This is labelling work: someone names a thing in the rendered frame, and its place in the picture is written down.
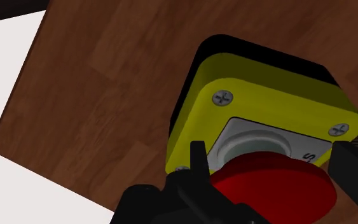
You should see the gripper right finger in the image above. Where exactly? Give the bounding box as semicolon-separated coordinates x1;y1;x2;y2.
327;141;358;221

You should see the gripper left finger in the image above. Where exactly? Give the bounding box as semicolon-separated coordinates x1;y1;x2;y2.
109;140;271;224

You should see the yellow box with red button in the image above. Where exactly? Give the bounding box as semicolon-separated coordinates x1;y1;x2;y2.
165;34;358;224

